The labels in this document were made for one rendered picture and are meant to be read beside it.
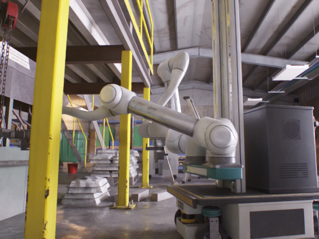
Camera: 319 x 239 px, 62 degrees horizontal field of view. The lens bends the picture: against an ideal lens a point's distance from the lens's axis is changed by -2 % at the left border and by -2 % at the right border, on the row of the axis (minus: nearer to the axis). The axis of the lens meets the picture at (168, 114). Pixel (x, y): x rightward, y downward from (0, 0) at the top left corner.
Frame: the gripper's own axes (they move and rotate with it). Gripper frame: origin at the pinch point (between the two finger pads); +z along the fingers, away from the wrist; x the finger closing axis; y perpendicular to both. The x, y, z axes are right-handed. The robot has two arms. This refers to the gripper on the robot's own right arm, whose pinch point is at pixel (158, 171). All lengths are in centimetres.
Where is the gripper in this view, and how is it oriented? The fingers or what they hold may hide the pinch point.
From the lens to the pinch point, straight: 186.5
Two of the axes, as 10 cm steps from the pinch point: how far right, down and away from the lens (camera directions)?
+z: 0.0, 9.9, -1.5
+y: 9.8, 0.4, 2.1
